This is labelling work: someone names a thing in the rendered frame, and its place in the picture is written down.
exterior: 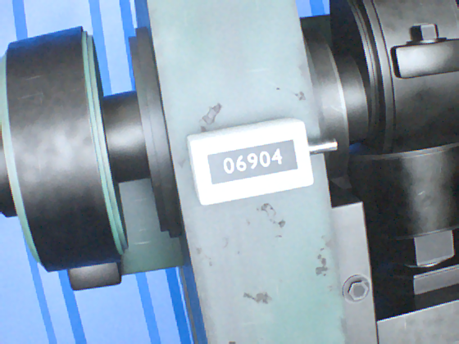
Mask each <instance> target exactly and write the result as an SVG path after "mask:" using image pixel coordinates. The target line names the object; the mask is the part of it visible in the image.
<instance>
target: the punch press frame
mask: <svg viewBox="0 0 459 344"><path fill-rule="evenodd" d="M134 9H135V14H136V23H137V28H134V32H135V36H129V37H128V40H129V45H130V48H129V50H130V57H131V62H132V71H133V76H134V83H135V90H136V93H137V98H138V102H139V110H140V119H141V123H142V128H143V136H144V141H145V146H146V150H147V155H148V164H149V169H150V173H151V181H152V189H153V194H154V198H155V202H156V208H157V214H158V219H159V223H160V228H161V231H162V232H165V231H169V234H170V238H178V237H180V245H181V250H182V254H183V259H184V266H179V267H178V271H179V276H180V284H181V286H182V288H183V293H184V301H185V305H186V310H187V315H188V318H189V326H190V331H191V335H192V339H193V344H348V332H347V328H346V318H345V314H344V310H345V309H344V303H343V290H342V285H341V275H340V271H339V257H338V252H337V247H336V237H335V231H334V222H333V217H332V215H333V212H332V206H331V201H330V196H329V152H324V153H320V154H315V155H310V157H311V167H312V172H313V177H314V183H313V184H312V185H311V186H309V187H305V188H296V189H291V190H287V191H283V192H274V193H270V194H265V195H260V196H255V197H248V198H243V199H238V200H233V201H226V202H221V203H216V204H212V205H207V206H203V205H201V204H200V202H199V200H198V198H197V196H196V194H195V191H194V186H193V178H192V173H191V168H190V164H189V154H188V150H187V145H186V137H187V136H189V135H190V134H199V133H203V132H208V131H212V130H218V129H226V128H230V127H235V126H240V125H245V124H253V123H258V122H262V121H268V120H276V119H281V118H285V117H293V118H296V119H298V120H301V121H303V122H304V124H305V126H306V131H307V141H308V142H309V143H310V142H315V141H320V140H323V139H328V138H327V129H326V123H325V113H324V108H323V103H322V98H321V94H320V90H319V86H318V83H317V78H316V72H315V68H314V65H313V62H312V59H311V54H310V50H309V47H308V45H307V41H306V40H305V38H304V35H303V33H302V30H301V28H305V27H310V26H314V27H316V28H317V29H319V30H320V32H321V33H322V34H323V35H324V37H325V40H326V41H327V43H328V45H329V49H330V51H331V53H332V56H334V49H333V43H332V38H331V33H330V16H329V14H326V15H317V16H308V17H306V16H304V17H298V8H297V3H296V0H134Z"/></svg>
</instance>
